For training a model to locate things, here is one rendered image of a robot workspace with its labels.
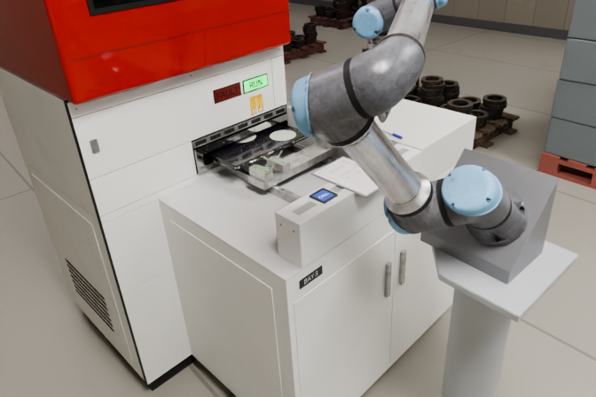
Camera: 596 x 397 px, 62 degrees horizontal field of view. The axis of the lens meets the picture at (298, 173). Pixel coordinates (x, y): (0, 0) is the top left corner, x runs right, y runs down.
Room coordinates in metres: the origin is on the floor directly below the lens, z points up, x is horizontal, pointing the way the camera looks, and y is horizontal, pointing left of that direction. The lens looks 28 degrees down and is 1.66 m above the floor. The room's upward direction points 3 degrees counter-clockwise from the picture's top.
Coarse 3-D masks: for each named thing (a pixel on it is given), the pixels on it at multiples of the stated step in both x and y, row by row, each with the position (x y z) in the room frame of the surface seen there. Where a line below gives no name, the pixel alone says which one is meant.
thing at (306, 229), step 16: (400, 144) 1.46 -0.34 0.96; (416, 160) 1.39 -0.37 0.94; (336, 192) 1.18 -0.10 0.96; (352, 192) 1.18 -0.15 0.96; (288, 208) 1.11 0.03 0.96; (304, 208) 1.11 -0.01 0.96; (320, 208) 1.10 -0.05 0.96; (336, 208) 1.13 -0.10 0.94; (352, 208) 1.17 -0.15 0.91; (368, 208) 1.22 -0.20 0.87; (288, 224) 1.06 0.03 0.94; (304, 224) 1.04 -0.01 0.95; (320, 224) 1.08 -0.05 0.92; (336, 224) 1.13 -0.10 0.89; (352, 224) 1.17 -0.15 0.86; (288, 240) 1.07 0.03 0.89; (304, 240) 1.04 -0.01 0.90; (320, 240) 1.08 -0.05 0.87; (336, 240) 1.13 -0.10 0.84; (288, 256) 1.07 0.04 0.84; (304, 256) 1.04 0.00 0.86
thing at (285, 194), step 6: (228, 168) 1.60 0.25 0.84; (234, 174) 1.58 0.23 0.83; (240, 174) 1.55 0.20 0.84; (246, 174) 1.53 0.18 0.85; (246, 180) 1.53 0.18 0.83; (276, 186) 1.43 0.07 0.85; (270, 192) 1.44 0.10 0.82; (276, 192) 1.42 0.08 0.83; (282, 192) 1.39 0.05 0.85; (288, 192) 1.38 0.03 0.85; (282, 198) 1.39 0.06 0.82; (288, 198) 1.37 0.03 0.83; (294, 198) 1.35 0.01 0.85
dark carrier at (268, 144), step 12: (264, 132) 1.77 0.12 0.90; (300, 132) 1.75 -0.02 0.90; (228, 144) 1.68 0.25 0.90; (240, 144) 1.67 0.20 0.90; (252, 144) 1.66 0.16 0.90; (264, 144) 1.66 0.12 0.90; (276, 144) 1.65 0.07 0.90; (216, 156) 1.58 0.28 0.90; (228, 156) 1.58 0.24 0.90; (240, 156) 1.57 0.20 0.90; (252, 156) 1.57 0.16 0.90
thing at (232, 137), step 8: (272, 120) 1.80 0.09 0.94; (280, 120) 1.82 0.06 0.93; (248, 128) 1.72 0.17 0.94; (256, 128) 1.74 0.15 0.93; (224, 136) 1.65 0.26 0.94; (232, 136) 1.66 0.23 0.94; (240, 136) 1.69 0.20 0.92; (208, 144) 1.59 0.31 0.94; (216, 144) 1.61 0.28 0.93; (224, 144) 1.63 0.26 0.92; (200, 152) 1.56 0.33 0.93; (200, 160) 1.56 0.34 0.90; (200, 168) 1.56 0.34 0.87; (208, 168) 1.58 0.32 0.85
